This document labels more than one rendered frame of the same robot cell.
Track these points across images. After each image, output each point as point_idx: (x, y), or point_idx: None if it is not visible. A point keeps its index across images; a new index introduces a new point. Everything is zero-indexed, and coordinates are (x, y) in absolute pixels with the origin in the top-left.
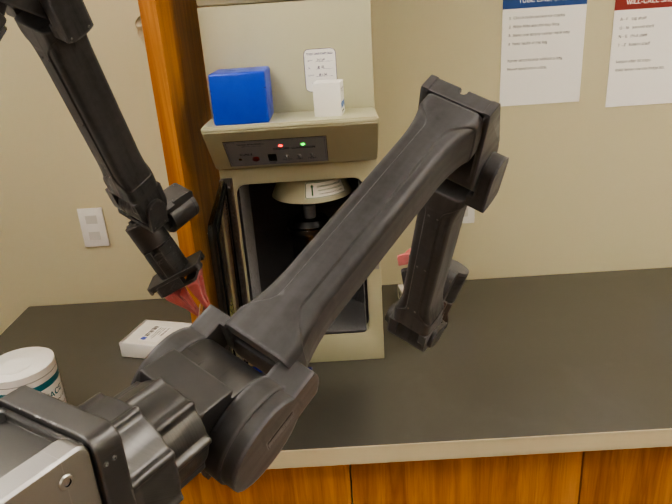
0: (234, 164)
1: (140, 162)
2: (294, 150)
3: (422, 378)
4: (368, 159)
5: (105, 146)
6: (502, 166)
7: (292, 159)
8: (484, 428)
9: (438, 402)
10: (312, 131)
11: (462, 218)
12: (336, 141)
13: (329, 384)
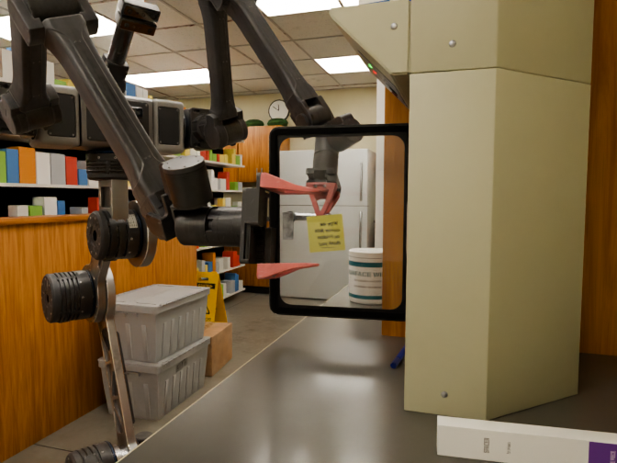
0: (404, 104)
1: (287, 84)
2: (381, 76)
3: (330, 424)
4: (391, 76)
5: (266, 71)
6: (9, 5)
7: (394, 89)
8: (174, 437)
9: (262, 422)
10: (353, 47)
11: (71, 63)
12: (364, 55)
13: (358, 373)
